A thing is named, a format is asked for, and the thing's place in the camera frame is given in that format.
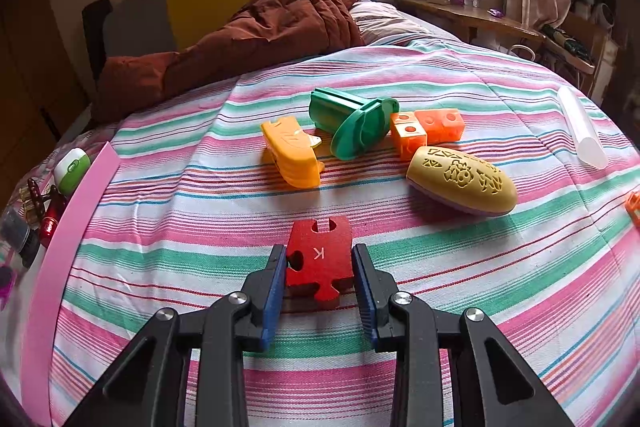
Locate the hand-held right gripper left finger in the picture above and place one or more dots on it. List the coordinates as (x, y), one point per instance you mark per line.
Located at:
(272, 302)

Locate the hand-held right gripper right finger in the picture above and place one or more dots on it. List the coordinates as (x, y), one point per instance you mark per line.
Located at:
(367, 302)

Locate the white puzzle piece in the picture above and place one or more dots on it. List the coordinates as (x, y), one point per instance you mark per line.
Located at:
(320, 257)

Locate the yellow plastic clip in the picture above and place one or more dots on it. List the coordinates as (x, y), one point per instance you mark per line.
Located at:
(295, 157)

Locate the yellow carved oval soap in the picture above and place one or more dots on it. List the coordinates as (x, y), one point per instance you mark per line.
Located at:
(460, 182)

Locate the green plastic flanged tube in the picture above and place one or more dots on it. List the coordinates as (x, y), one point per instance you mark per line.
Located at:
(355, 127)

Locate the orange dotted building block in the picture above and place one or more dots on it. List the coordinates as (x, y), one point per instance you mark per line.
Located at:
(430, 127)

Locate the pink shallow cardboard tray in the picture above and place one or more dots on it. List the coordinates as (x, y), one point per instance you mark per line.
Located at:
(65, 257)

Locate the white green plug-in device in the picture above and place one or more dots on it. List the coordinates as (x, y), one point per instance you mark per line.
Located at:
(70, 172)

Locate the brown wooden peg brush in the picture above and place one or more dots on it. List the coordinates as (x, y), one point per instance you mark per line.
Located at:
(35, 202)

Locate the translucent white plastic tube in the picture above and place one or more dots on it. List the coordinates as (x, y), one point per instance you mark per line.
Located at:
(580, 127)

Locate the pale pink pillow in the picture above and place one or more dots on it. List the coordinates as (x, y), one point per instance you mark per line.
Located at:
(390, 24)

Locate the brown quilted duvet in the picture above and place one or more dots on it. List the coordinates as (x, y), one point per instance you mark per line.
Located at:
(250, 22)

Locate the orange plastic rack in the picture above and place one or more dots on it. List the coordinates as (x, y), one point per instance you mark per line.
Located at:
(634, 207)

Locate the wooden bedside table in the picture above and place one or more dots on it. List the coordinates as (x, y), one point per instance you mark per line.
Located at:
(465, 14)

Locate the small purple wrapper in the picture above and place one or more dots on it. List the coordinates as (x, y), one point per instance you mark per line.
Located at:
(495, 13)

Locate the wooden wardrobe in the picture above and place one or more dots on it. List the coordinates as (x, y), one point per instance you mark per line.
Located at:
(30, 82)

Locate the cluttered wooden shelf unit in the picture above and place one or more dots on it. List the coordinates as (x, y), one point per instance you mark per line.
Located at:
(585, 32)

